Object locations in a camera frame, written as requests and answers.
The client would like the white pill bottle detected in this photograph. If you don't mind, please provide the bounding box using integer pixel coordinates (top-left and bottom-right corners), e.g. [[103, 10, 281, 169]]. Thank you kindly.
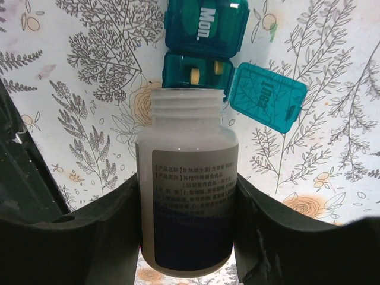
[[136, 88, 239, 278]]

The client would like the yellow round pill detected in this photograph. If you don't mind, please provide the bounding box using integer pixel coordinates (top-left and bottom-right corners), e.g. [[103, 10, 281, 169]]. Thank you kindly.
[[214, 61, 224, 75], [189, 68, 200, 85]]

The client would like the floral table mat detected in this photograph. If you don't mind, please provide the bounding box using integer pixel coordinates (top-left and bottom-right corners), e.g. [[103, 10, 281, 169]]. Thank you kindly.
[[0, 0, 380, 285]]

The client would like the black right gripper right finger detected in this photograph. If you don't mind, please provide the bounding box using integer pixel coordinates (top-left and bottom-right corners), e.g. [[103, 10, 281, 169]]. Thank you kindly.
[[234, 176, 379, 284]]

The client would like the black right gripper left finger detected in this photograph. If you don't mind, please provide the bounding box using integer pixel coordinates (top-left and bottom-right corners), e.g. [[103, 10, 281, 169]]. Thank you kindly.
[[1, 175, 141, 284]]

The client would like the teal weekly pill organizer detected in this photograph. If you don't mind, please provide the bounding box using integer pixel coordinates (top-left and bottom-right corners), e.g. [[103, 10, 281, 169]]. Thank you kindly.
[[162, 1, 307, 134]]

